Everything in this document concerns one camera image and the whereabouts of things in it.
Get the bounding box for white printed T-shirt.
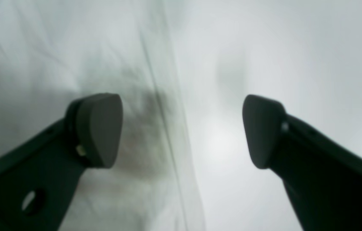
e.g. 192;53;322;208
0;0;206;231

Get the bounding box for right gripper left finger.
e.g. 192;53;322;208
0;93;123;231

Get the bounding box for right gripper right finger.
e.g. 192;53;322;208
242;95;362;231

